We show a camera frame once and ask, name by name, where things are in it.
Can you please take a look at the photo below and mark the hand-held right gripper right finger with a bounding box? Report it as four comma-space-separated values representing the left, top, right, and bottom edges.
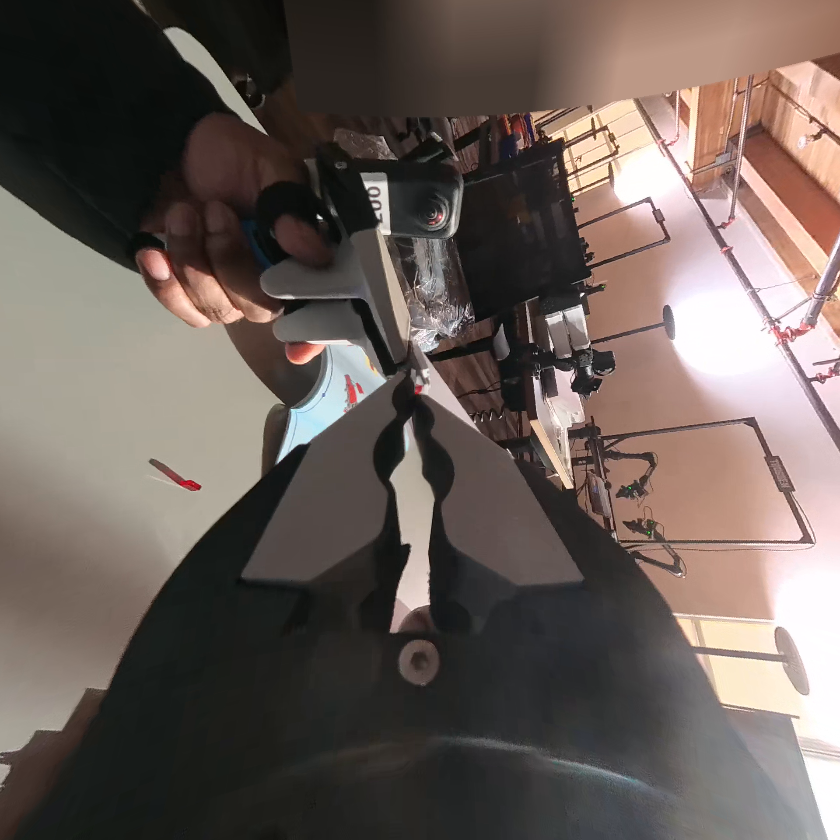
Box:
412, 394, 585, 626

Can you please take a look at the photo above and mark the bright window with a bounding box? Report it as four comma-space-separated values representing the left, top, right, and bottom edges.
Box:
675, 612, 809, 724

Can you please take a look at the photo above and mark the black pipe frame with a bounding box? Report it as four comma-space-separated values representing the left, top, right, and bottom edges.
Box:
599, 416, 819, 550
576, 195, 672, 267

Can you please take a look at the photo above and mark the red brick plate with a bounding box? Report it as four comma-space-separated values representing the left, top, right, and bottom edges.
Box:
147, 457, 203, 494

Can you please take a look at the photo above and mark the black mesh panel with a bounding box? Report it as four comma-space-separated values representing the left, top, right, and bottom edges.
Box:
459, 138, 595, 324

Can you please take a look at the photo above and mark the wall pipe with red clamps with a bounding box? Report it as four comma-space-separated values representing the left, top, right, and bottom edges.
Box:
633, 72, 840, 455

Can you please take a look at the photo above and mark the person's left hand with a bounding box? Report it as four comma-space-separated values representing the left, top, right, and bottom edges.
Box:
134, 115, 336, 365

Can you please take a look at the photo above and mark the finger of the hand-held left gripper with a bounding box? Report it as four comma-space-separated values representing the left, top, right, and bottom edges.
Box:
357, 230, 412, 379
377, 230, 431, 395

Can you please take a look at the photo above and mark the robot arm with grey gripper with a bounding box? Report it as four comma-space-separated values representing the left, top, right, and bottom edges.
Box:
533, 297, 619, 399

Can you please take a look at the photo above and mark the grey desk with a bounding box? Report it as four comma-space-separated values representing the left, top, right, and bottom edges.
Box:
0, 26, 473, 756

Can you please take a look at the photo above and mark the light wooden table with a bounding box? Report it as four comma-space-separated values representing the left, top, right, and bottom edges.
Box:
527, 373, 589, 491

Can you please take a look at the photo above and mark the person's left forearm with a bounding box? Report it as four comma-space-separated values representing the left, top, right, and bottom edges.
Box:
0, 0, 266, 271

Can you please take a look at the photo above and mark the light blue instruction booklet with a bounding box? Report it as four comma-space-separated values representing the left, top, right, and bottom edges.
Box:
274, 344, 396, 465

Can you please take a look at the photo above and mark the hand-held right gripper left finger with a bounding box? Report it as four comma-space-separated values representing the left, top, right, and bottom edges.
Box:
240, 377, 416, 593

